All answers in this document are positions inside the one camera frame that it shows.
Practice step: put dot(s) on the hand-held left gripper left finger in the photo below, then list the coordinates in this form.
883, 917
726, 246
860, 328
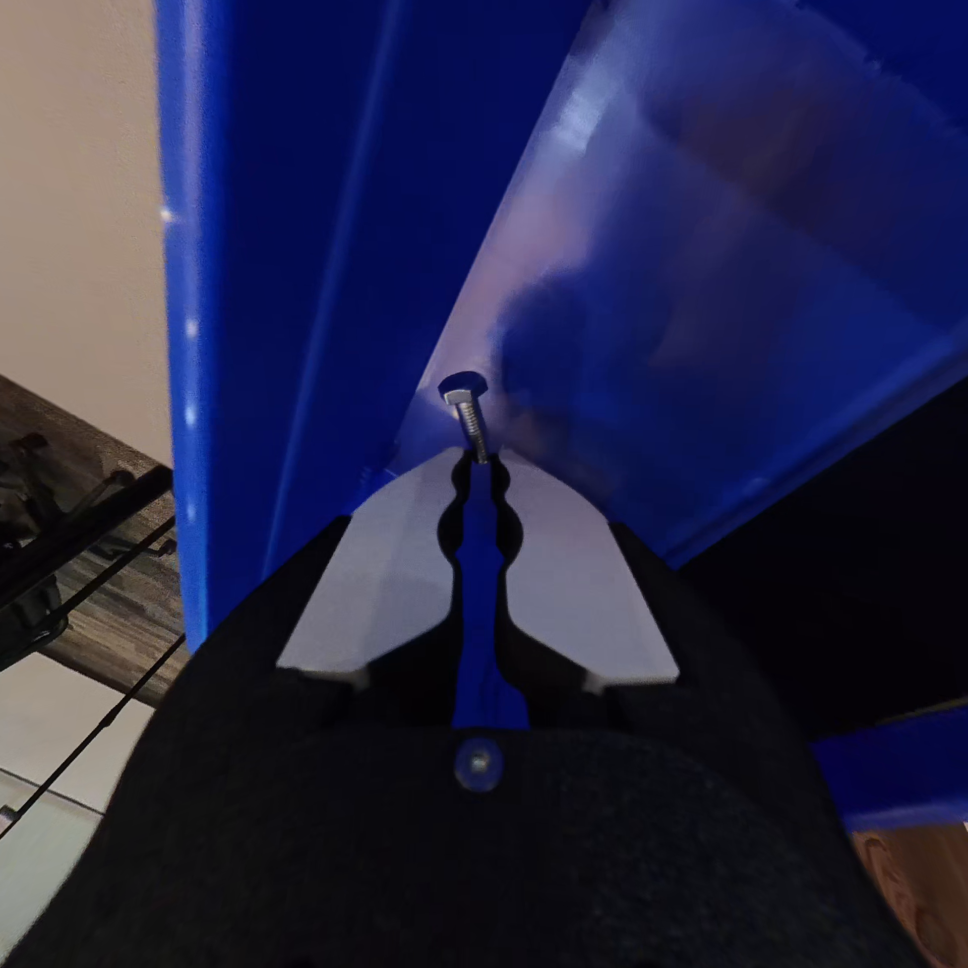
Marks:
378, 575

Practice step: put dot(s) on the black metal stand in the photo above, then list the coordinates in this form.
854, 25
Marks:
30, 605

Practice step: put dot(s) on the steel hex bolt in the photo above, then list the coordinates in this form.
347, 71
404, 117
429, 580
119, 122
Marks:
470, 423

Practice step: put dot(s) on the wide blue storage bin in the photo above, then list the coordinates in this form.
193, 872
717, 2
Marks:
317, 227

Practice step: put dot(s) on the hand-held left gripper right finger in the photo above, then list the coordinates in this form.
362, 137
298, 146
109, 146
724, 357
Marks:
575, 582

